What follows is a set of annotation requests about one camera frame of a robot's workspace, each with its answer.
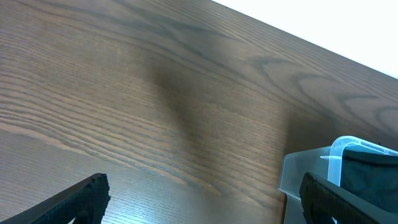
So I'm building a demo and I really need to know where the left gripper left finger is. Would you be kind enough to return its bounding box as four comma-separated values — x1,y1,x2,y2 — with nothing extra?
1,173,111,224

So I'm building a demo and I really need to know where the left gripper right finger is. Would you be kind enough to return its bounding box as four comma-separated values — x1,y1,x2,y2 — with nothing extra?
299,172,397,224

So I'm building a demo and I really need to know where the black garment with band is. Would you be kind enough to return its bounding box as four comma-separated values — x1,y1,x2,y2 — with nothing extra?
340,151,397,213

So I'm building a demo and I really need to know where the clear plastic storage bin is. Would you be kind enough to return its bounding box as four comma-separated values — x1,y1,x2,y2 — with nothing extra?
278,136,397,224

